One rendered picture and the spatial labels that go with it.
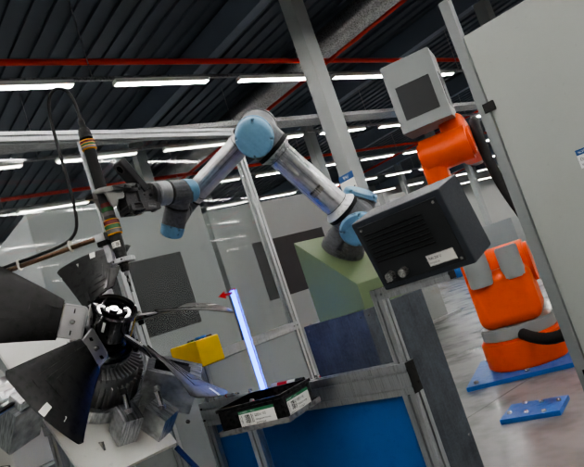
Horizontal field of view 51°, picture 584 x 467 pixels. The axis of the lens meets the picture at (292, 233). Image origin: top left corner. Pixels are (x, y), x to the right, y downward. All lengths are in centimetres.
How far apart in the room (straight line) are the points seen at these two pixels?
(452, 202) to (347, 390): 62
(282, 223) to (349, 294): 399
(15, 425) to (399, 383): 92
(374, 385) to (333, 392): 15
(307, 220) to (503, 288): 204
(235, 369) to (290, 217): 335
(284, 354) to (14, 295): 162
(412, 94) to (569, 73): 271
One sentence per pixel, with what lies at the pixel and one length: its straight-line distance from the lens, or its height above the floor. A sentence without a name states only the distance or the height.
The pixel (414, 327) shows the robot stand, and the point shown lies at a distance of 207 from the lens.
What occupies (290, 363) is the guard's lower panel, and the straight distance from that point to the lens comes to 304.
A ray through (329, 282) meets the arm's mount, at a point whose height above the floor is 112.
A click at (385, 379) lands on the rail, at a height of 83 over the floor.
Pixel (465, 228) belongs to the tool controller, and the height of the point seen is 113.
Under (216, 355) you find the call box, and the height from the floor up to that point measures 100.
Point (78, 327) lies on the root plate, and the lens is 170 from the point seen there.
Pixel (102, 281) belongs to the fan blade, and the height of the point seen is 132.
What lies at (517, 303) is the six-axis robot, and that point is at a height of 53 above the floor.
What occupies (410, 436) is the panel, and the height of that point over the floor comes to 67.
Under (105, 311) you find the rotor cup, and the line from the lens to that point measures 165.
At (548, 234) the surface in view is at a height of 102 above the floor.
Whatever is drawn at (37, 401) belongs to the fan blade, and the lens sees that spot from 146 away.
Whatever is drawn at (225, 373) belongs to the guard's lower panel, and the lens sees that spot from 278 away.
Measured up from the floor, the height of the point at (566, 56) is 169.
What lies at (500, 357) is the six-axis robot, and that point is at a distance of 526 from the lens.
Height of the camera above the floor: 109
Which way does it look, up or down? 6 degrees up
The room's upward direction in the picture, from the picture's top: 18 degrees counter-clockwise
